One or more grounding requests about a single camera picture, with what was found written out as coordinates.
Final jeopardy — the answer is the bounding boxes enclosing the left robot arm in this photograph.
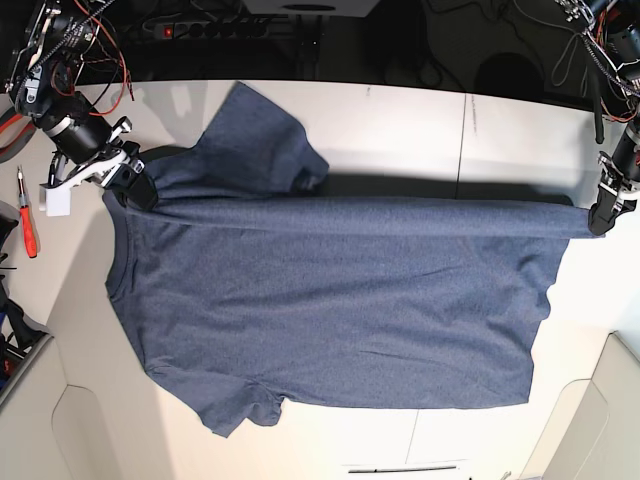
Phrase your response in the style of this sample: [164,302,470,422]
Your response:
[558,1,639,236]

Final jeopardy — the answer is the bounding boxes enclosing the orange handled screwdriver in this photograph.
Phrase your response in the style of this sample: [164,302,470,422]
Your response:
[17,166,38,259]

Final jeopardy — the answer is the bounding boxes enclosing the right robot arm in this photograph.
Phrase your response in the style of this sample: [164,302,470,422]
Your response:
[1,1,158,216]

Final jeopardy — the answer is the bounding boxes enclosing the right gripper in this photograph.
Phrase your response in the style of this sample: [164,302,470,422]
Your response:
[47,115,158,210]

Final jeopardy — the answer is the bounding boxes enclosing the grey coiled cable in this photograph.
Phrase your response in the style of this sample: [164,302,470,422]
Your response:
[514,0,601,96]

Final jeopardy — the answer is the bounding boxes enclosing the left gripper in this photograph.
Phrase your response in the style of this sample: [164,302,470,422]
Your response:
[588,124,640,235]

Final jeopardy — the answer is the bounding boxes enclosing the red lit power strip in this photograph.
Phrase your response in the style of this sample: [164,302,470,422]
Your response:
[142,17,270,41]

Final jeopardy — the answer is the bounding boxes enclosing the blue t-shirt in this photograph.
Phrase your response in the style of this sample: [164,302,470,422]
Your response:
[103,84,590,436]

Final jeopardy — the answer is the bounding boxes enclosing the orange grey pliers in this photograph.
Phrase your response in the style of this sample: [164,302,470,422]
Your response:
[0,107,36,164]

